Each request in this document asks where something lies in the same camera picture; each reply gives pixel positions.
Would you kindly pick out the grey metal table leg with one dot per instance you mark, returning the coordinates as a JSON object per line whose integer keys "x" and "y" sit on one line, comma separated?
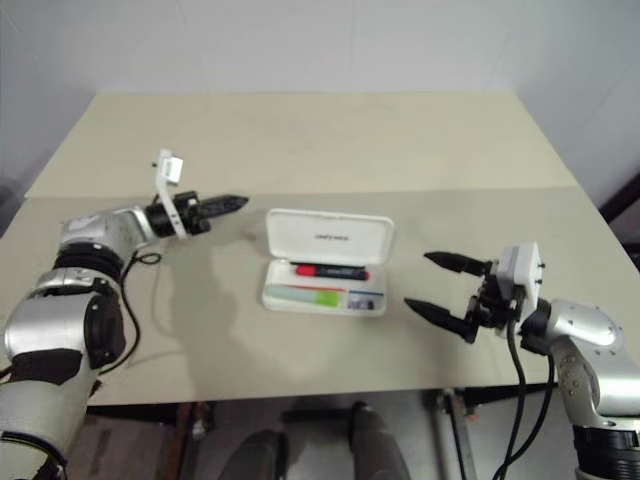
{"x": 452, "y": 435}

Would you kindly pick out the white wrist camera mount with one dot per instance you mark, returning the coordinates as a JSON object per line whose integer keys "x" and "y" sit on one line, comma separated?
{"x": 170, "y": 170}
{"x": 525, "y": 267}

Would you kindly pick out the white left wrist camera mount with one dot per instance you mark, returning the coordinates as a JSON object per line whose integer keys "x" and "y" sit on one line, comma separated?
{"x": 170, "y": 170}

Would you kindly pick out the black marker with red cap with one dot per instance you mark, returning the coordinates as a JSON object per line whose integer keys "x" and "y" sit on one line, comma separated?
{"x": 330, "y": 272}

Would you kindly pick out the light green highlighter pen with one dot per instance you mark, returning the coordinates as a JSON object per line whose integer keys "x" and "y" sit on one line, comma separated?
{"x": 305, "y": 297}

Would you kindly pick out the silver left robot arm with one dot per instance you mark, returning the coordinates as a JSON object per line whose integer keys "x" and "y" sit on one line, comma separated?
{"x": 45, "y": 320}

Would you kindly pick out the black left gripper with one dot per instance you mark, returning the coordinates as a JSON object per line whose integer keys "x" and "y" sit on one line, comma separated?
{"x": 192, "y": 215}

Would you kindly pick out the brown table leg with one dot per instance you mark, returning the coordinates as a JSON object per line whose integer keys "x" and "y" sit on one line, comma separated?
{"x": 187, "y": 440}

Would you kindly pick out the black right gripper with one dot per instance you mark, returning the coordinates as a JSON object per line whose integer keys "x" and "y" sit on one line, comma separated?
{"x": 495, "y": 302}

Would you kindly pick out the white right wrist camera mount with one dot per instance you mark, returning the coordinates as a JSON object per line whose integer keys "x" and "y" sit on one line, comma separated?
{"x": 525, "y": 267}

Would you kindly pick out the white pen case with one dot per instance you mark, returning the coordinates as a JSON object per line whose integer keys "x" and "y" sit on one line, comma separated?
{"x": 330, "y": 235}

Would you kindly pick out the dark grey rounded shape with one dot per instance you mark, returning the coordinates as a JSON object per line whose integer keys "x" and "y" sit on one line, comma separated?
{"x": 382, "y": 445}
{"x": 262, "y": 457}

